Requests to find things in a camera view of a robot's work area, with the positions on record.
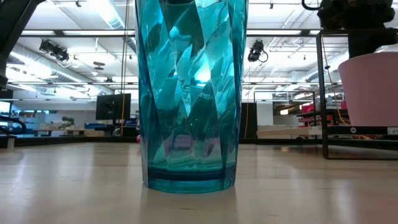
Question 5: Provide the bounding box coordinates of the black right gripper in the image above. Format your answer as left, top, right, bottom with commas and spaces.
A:
316, 0, 398, 59

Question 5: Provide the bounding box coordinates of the pink plastic cup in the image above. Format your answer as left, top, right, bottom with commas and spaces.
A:
338, 51, 398, 127

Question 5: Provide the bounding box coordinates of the black metal shelf rack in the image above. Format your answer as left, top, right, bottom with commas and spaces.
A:
315, 28, 398, 161

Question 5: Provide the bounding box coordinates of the light wooden board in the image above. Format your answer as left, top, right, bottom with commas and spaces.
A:
256, 124, 323, 140

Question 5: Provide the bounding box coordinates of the black cabinet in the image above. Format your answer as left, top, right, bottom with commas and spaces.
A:
239, 102, 259, 139

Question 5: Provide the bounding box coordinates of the blue faceted plastic tumbler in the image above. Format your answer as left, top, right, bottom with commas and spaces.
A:
134, 0, 249, 194

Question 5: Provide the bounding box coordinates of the black monitor screen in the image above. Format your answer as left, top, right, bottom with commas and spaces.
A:
95, 93, 132, 121

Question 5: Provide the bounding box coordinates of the potted plant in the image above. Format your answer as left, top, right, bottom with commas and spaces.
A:
60, 116, 76, 129

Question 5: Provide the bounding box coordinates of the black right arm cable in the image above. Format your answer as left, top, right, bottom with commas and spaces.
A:
301, 0, 322, 11

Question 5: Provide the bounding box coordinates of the black ceiling camera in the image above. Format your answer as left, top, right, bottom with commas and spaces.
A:
247, 39, 269, 63
39, 39, 70, 62

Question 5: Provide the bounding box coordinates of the hanging cable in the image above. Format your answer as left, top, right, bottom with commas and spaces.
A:
120, 0, 130, 138

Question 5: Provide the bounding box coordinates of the dark left arm cable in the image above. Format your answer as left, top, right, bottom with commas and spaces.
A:
0, 114, 28, 135

